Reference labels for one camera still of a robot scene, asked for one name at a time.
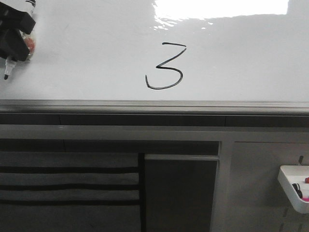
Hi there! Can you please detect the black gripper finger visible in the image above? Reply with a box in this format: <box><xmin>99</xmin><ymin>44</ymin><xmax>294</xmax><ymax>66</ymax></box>
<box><xmin>0</xmin><ymin>2</ymin><xmax>36</xmax><ymax>34</ymax></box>
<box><xmin>0</xmin><ymin>29</ymin><xmax>29</xmax><ymax>61</ymax></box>

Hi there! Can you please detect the black tip whiteboard marker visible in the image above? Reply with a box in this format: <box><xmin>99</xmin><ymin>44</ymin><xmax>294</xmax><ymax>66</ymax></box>
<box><xmin>2</xmin><ymin>0</ymin><xmax>36</xmax><ymax>80</ymax></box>

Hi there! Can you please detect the large white whiteboard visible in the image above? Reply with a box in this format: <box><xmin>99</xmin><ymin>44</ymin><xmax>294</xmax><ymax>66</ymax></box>
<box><xmin>0</xmin><ymin>0</ymin><xmax>309</xmax><ymax>115</ymax></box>

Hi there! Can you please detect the grey striped fabric panel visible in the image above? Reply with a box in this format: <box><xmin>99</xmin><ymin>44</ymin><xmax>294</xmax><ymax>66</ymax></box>
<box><xmin>0</xmin><ymin>152</ymin><xmax>146</xmax><ymax>232</ymax></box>

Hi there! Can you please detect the white plastic marker tray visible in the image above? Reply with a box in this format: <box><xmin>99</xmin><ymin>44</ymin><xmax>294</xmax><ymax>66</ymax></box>
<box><xmin>278</xmin><ymin>165</ymin><xmax>309</xmax><ymax>214</ymax></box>

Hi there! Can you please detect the black cap marker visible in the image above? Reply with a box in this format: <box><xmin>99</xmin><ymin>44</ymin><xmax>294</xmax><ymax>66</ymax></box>
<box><xmin>292</xmin><ymin>183</ymin><xmax>303</xmax><ymax>199</ymax></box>

